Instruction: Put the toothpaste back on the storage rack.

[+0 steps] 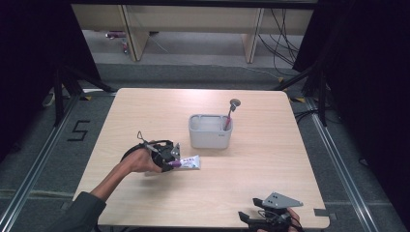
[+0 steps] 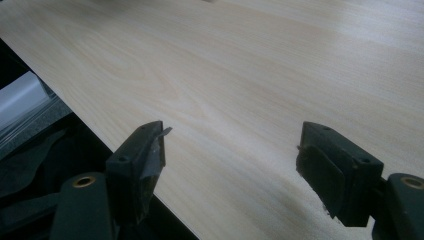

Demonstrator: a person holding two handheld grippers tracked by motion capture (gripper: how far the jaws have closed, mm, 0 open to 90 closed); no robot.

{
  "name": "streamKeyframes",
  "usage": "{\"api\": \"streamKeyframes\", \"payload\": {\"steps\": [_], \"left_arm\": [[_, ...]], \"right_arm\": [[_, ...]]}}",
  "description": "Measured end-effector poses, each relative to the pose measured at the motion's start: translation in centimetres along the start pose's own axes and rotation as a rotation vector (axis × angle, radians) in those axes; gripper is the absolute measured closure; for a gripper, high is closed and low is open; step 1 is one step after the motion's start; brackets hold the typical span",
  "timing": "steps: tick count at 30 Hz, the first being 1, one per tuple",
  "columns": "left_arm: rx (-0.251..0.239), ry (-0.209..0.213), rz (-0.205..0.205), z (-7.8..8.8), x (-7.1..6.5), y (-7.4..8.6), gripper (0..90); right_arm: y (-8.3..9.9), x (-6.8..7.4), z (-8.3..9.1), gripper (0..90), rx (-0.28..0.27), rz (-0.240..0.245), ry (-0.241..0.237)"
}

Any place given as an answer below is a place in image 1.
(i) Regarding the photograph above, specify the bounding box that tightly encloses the bundle of black cables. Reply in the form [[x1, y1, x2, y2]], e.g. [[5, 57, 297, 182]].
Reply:
[[257, 9, 302, 77]]

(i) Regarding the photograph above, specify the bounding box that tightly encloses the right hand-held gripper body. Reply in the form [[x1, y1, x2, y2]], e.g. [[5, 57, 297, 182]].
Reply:
[[252, 191, 305, 232]]

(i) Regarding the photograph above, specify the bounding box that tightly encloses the pink item on floor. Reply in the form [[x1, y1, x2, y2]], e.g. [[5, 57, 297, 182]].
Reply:
[[104, 30, 130, 54]]

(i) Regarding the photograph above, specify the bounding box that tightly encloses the grey plastic holder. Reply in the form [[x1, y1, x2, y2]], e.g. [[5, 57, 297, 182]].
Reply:
[[188, 113, 234, 150]]

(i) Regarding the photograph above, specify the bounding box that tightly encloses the dark grey sleeve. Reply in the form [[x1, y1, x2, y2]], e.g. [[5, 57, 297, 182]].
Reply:
[[44, 190, 107, 232]]

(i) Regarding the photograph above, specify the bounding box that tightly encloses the pink toothbrush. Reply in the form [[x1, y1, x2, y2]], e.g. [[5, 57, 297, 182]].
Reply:
[[223, 98, 242, 131]]

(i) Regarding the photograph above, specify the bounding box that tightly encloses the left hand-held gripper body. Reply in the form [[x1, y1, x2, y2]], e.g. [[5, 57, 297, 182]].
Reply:
[[150, 140, 182, 168]]

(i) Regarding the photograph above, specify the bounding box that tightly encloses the black curtain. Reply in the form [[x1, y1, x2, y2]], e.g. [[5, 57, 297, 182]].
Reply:
[[0, 0, 102, 162], [292, 0, 410, 226]]

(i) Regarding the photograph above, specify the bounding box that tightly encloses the person's right hand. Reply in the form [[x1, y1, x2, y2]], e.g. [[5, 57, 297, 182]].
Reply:
[[256, 207, 304, 232]]

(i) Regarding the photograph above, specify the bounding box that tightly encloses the white purple toothpaste tube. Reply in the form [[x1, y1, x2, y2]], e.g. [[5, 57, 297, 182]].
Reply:
[[167, 155, 202, 171]]

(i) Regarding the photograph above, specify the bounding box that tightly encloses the light wooden desk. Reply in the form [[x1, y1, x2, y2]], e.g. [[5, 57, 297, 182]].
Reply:
[[71, 3, 315, 64]]

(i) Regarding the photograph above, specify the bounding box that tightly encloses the person's left hand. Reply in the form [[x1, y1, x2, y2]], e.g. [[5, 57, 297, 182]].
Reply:
[[123, 147, 163, 175]]

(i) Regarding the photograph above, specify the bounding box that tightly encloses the aluminium floor rail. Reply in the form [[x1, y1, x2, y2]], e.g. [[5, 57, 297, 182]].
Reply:
[[0, 96, 81, 232], [305, 98, 381, 232]]

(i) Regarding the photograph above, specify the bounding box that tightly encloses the white floor cable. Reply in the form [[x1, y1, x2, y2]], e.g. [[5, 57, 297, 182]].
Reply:
[[240, 65, 282, 80]]

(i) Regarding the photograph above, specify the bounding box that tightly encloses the black metal stand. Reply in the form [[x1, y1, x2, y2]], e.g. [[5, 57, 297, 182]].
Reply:
[[52, 64, 118, 128], [272, 62, 331, 128]]

